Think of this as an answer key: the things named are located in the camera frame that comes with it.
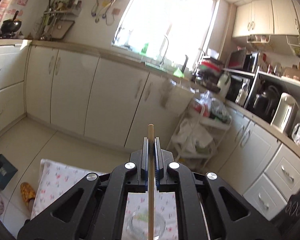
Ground yellow slipper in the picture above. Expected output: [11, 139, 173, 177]
[20, 182, 36, 210]

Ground dark teal box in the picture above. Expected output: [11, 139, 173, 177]
[0, 154, 18, 190]

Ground stacked bowls and plates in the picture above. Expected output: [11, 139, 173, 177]
[191, 56, 224, 94]

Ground wall utensil rack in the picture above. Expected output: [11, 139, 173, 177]
[34, 0, 82, 41]

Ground white electric water boiler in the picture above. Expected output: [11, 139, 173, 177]
[270, 93, 299, 135]

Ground black microwave oven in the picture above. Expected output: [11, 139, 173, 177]
[243, 52, 259, 73]

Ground black kettle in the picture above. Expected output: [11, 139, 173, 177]
[252, 85, 279, 119]

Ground wooden chopstick one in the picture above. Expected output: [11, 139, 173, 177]
[148, 124, 155, 240]

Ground green dish soap bottle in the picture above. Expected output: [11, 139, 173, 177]
[141, 43, 148, 55]

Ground white plastic bag in cart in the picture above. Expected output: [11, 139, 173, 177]
[173, 118, 216, 155]

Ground chrome kitchen faucet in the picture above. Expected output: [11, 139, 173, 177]
[159, 35, 170, 66]

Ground hanging wire basket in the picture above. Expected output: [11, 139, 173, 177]
[286, 35, 300, 58]

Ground black wok on stove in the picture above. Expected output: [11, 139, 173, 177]
[1, 10, 22, 36]

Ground floral cherry tablecloth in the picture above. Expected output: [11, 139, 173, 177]
[31, 159, 178, 239]

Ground clear glass jar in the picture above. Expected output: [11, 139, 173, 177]
[126, 209, 166, 239]

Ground white plastic jug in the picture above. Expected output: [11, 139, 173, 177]
[217, 72, 231, 98]

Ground white hanging trash bin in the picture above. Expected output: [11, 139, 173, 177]
[159, 79, 180, 109]

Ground white rolling utility cart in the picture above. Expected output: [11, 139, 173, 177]
[167, 90, 232, 171]

